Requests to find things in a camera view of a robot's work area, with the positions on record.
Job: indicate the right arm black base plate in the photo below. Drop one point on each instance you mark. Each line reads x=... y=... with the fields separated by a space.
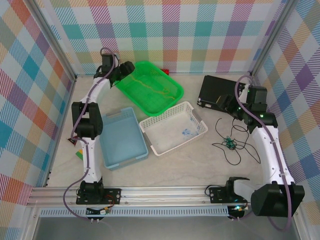
x=217 y=195

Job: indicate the grey metal shelf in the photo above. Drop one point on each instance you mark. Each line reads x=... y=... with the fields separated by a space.
x=162 y=228

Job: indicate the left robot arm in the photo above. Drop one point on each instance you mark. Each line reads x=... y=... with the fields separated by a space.
x=91 y=160

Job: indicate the green plastic mesh basket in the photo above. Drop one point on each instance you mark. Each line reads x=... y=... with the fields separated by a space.
x=150 y=100

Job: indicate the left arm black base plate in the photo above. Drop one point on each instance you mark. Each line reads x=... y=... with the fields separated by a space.
x=112 y=195

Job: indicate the black rectangular box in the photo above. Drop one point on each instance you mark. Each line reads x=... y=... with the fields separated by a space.
x=215 y=87

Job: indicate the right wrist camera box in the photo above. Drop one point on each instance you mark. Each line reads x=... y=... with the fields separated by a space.
x=245 y=90

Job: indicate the aluminium mounting rail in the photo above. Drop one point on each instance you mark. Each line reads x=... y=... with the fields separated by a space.
x=162 y=196

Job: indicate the light blue plastic basket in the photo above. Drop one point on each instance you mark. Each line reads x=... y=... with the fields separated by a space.
x=125 y=140

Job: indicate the white perforated plastic basket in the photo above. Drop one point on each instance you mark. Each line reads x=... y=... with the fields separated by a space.
x=172 y=135

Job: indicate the small red object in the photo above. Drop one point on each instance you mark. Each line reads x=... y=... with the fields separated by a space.
x=165 y=72

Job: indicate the small wiring connector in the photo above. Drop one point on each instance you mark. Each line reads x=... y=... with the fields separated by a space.
x=237 y=209
x=103 y=212

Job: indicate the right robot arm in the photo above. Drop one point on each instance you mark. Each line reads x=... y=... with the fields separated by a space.
x=270 y=155

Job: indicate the black red triangle toy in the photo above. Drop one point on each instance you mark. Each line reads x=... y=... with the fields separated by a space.
x=71 y=141

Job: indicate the green and yellow toy block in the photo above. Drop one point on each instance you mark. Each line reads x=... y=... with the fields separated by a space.
x=79 y=154

